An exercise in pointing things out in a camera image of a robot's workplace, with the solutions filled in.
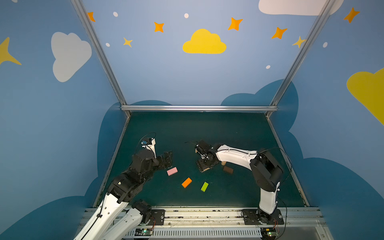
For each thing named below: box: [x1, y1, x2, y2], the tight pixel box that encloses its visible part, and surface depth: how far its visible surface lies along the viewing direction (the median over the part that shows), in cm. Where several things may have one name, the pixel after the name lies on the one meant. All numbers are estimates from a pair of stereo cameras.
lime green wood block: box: [200, 181, 209, 192], surface depth 86 cm
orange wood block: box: [181, 177, 193, 189], surface depth 88 cm
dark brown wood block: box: [223, 165, 234, 174], surface depth 92 cm
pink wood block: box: [166, 167, 178, 176], surface depth 92 cm
